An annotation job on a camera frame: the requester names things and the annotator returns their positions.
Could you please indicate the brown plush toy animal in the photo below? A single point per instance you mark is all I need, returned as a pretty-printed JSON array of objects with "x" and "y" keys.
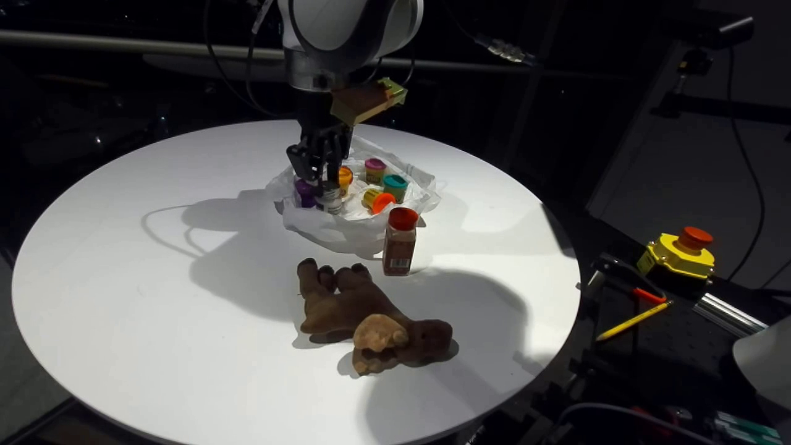
[{"x": 372, "y": 323}]

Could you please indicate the white plastic bag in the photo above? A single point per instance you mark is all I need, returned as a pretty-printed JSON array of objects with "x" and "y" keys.
[{"x": 330, "y": 228}]

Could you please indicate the yellow rod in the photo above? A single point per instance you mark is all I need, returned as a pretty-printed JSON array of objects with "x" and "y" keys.
[{"x": 630, "y": 323}]

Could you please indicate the yellow emergency stop button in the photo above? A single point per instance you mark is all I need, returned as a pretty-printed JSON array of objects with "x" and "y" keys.
[{"x": 681, "y": 254}]

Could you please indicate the black camera on stand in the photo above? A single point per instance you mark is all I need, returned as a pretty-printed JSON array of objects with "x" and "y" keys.
[{"x": 706, "y": 29}]

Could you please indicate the teal lid dough cup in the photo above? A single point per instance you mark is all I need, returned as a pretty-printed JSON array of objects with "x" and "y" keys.
[{"x": 396, "y": 186}]

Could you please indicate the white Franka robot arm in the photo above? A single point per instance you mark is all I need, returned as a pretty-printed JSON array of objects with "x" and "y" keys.
[{"x": 347, "y": 32}]

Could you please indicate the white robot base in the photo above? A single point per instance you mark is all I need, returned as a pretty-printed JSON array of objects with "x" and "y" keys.
[{"x": 770, "y": 363}]

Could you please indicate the black metal stand bar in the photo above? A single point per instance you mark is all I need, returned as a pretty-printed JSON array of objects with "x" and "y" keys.
[{"x": 725, "y": 110}]

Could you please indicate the green lid dough cup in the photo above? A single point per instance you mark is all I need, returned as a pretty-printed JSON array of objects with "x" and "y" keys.
[{"x": 369, "y": 198}]

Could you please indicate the aluminium profile bar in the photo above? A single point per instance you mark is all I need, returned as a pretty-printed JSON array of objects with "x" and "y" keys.
[{"x": 729, "y": 316}]

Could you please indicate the white pill bottle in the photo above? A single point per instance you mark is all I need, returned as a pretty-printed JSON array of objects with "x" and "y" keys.
[{"x": 327, "y": 204}]

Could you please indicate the grey window rail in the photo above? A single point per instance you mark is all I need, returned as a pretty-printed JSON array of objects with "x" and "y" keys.
[{"x": 123, "y": 46}]

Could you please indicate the red lid spice jar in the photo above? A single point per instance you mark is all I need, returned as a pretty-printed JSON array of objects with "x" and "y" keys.
[{"x": 400, "y": 244}]

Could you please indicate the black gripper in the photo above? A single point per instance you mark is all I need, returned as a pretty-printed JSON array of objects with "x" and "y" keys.
[{"x": 321, "y": 120}]

